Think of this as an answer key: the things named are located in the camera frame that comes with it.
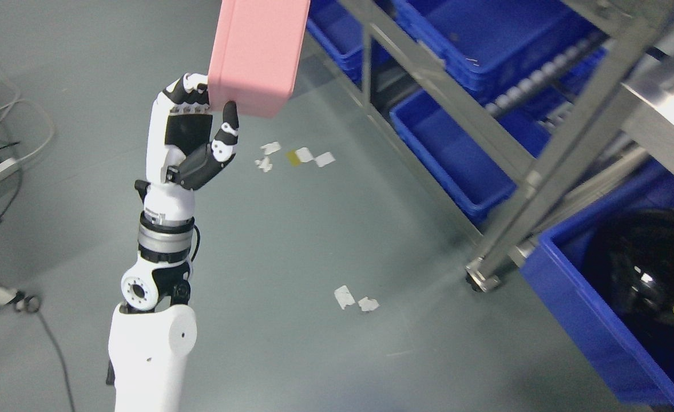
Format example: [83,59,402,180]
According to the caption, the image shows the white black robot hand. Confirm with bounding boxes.
[143,73,239,224]

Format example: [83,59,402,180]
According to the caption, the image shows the pink plastic storage box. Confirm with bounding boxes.
[207,1,310,119]

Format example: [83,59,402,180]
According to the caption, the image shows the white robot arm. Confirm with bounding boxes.
[106,73,239,411]

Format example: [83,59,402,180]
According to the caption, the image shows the blue shelf bin lower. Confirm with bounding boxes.
[390,89,552,224]

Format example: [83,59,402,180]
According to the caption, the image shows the blue shelf bin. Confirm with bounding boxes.
[390,89,552,224]
[307,1,601,104]

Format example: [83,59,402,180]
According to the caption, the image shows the blue shelf bin upper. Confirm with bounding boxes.
[307,1,601,104]

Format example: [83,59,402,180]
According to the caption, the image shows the stainless steel shelf rack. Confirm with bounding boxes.
[308,0,674,294]

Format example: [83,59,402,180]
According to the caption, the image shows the blue bin with helmet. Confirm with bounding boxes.
[520,160,674,407]

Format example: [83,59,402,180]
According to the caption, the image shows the black helmet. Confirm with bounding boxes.
[583,208,674,333]

